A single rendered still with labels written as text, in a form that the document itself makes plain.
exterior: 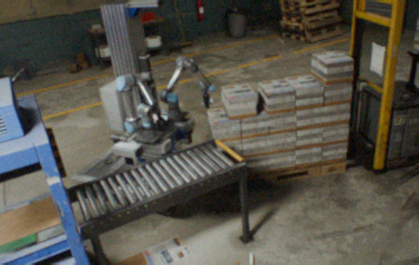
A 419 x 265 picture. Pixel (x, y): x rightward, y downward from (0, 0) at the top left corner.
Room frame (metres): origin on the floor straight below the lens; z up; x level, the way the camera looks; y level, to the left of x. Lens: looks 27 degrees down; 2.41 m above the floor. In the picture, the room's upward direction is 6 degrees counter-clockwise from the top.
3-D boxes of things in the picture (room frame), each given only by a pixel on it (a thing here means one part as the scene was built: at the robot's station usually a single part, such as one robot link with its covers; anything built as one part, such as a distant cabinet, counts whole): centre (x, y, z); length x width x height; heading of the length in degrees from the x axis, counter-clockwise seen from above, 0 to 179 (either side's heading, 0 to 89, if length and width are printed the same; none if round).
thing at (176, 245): (2.49, 0.49, 0.00); 0.37 x 0.29 x 0.01; 116
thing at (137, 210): (2.28, 0.35, 0.74); 1.34 x 0.05 x 0.12; 116
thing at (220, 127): (3.55, -0.59, 0.42); 1.17 x 0.39 x 0.83; 96
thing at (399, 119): (3.70, -2.11, 0.40); 0.69 x 0.55 x 0.80; 6
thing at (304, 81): (3.59, -1.01, 1.06); 0.37 x 0.28 x 0.01; 4
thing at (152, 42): (9.25, 1.74, 0.55); 1.80 x 0.70 x 1.09; 116
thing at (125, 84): (3.13, 0.69, 1.19); 0.15 x 0.12 x 0.55; 127
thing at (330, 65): (3.62, -1.31, 0.65); 0.39 x 0.30 x 1.29; 6
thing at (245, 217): (2.56, -0.23, 0.34); 0.06 x 0.06 x 0.68; 26
